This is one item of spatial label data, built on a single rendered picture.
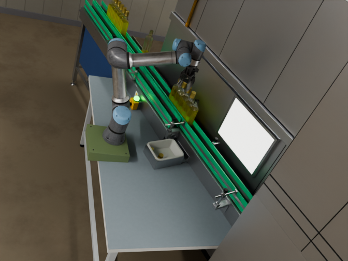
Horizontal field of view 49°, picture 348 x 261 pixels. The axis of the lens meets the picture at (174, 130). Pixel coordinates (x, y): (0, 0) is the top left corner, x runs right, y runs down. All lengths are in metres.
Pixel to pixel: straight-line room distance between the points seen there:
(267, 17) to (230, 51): 0.36
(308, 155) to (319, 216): 0.27
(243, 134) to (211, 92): 0.40
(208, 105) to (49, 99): 1.92
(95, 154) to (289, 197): 1.22
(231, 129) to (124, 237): 0.99
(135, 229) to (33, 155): 1.55
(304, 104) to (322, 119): 0.53
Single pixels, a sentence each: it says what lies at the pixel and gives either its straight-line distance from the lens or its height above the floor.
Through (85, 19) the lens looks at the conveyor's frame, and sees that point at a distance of 3.91.
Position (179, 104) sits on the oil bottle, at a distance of 2.76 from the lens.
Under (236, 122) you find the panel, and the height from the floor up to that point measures 1.17.
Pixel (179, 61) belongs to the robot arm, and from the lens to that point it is 2.20.
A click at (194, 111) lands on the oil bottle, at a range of 2.65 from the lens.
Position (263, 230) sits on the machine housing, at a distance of 2.04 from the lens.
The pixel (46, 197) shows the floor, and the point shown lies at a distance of 3.23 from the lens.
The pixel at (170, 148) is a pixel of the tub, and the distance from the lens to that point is 2.73.
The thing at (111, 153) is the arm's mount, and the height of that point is 0.82.
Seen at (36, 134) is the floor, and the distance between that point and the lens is 3.70.
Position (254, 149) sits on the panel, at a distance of 2.45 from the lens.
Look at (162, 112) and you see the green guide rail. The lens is 2.76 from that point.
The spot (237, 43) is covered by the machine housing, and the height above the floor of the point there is 1.58.
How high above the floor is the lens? 2.54
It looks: 38 degrees down
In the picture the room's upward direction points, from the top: 23 degrees clockwise
